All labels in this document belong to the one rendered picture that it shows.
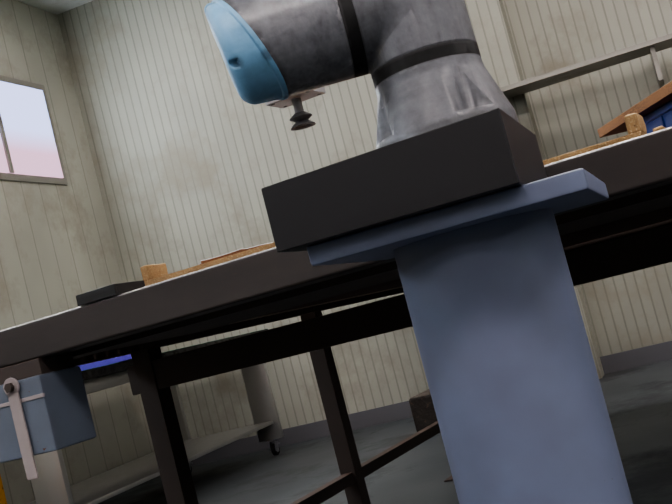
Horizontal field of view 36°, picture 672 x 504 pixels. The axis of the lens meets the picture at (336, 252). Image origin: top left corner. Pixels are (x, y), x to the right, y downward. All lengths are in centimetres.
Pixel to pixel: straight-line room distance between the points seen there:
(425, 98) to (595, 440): 37
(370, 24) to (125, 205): 748
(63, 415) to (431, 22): 93
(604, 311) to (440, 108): 641
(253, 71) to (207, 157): 712
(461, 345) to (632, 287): 639
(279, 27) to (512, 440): 47
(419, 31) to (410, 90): 6
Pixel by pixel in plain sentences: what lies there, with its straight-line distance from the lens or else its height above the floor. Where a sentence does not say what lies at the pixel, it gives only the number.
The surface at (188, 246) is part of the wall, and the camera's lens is 824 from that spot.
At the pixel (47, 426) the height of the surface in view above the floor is 75.
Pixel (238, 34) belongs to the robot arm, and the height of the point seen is 110.
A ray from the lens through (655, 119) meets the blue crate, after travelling 200.
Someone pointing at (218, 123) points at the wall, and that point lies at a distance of 817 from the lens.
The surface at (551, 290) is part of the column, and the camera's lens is 104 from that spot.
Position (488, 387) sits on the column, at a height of 70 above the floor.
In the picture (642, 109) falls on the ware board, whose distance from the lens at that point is 196.
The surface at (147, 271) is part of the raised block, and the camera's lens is 173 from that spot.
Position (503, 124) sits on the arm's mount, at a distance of 94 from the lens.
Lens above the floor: 79
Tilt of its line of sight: 4 degrees up
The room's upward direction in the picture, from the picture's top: 14 degrees counter-clockwise
